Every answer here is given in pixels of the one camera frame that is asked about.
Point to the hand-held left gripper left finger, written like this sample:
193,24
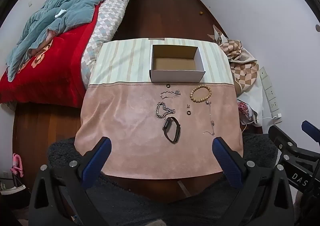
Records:
96,163

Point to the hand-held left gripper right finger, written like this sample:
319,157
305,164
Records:
226,163

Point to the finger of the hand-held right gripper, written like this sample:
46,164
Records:
311,128
282,138

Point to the black smart band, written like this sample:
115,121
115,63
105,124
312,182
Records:
167,124

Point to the white cardboard box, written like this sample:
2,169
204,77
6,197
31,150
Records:
175,76

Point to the white power strip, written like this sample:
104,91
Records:
271,96

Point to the red patterned bag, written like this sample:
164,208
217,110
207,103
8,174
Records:
243,112

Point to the pink plastic item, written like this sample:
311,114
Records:
17,163

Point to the brown checkered cloth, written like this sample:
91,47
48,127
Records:
242,66

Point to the bed with red blanket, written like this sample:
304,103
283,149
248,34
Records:
57,66

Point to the cardboard scraps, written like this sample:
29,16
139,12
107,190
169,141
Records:
217,33

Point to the brown cloth label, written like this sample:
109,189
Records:
156,39

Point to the checkered bed sheet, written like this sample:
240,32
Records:
110,16

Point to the white tissue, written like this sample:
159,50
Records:
60,13

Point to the blue-grey quilt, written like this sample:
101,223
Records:
70,6

